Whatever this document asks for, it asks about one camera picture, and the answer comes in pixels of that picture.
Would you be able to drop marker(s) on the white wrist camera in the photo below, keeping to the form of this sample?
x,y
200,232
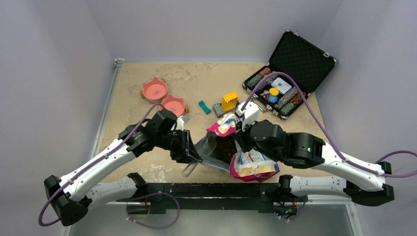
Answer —
x,y
181,121
247,115

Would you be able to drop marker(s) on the teal toy brick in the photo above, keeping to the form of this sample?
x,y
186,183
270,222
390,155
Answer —
x,y
204,107

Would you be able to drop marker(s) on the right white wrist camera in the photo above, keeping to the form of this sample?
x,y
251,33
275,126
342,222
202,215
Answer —
x,y
247,115

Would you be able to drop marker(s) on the near pink pet bowl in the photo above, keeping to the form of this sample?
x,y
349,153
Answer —
x,y
175,104

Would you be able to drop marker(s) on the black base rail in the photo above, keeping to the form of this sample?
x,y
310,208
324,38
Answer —
x,y
159,197

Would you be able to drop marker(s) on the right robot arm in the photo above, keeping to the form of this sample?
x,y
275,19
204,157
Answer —
x,y
361,182

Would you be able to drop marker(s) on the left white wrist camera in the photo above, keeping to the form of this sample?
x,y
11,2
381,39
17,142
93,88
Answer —
x,y
181,121

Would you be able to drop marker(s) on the pink pet bowl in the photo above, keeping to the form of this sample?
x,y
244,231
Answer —
x,y
154,90
175,104

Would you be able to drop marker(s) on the far pink pet bowl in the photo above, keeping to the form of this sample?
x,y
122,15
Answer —
x,y
154,90

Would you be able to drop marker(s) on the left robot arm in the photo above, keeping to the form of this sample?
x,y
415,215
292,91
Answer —
x,y
70,196

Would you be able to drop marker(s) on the grey blue toy brick base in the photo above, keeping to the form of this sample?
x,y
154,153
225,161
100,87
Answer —
x,y
219,112

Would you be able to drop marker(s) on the black poker chip case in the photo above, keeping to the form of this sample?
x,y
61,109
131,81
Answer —
x,y
295,68

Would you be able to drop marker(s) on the colourful pet food bag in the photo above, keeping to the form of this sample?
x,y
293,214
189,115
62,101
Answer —
x,y
226,154

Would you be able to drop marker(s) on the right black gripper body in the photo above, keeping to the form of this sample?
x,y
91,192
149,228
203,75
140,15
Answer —
x,y
246,143

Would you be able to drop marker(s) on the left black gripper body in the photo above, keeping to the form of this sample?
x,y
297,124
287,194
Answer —
x,y
177,144

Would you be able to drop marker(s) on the yellow toy brick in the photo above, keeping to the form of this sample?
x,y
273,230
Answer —
x,y
229,101

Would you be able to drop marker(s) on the clear plastic scoop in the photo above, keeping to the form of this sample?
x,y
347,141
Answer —
x,y
195,163

